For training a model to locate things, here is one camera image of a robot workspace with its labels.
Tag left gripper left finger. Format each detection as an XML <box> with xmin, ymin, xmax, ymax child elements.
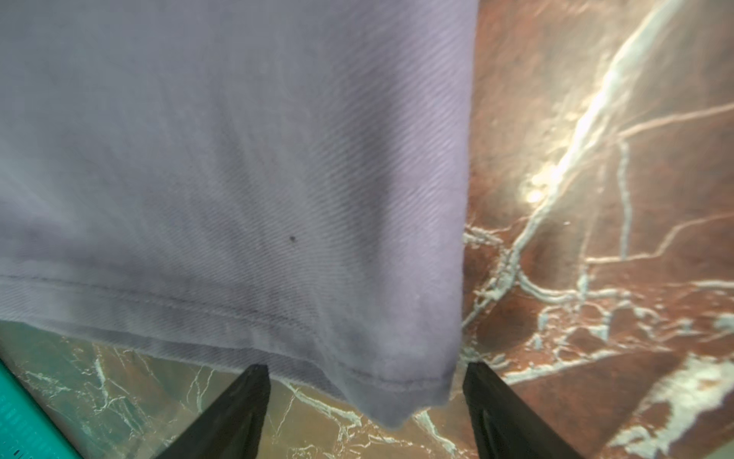
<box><xmin>158</xmin><ymin>365</ymin><xmax>271</xmax><ymax>459</ymax></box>

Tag teal plastic basket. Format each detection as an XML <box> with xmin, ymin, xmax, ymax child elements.
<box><xmin>0</xmin><ymin>363</ymin><xmax>80</xmax><ymax>459</ymax></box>

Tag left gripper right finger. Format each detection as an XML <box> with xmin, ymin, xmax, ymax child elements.
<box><xmin>463</xmin><ymin>363</ymin><xmax>582</xmax><ymax>459</ymax></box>

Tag purple long pants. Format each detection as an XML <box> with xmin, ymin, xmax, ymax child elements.
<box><xmin>1</xmin><ymin>1</ymin><xmax>478</xmax><ymax>428</ymax></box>

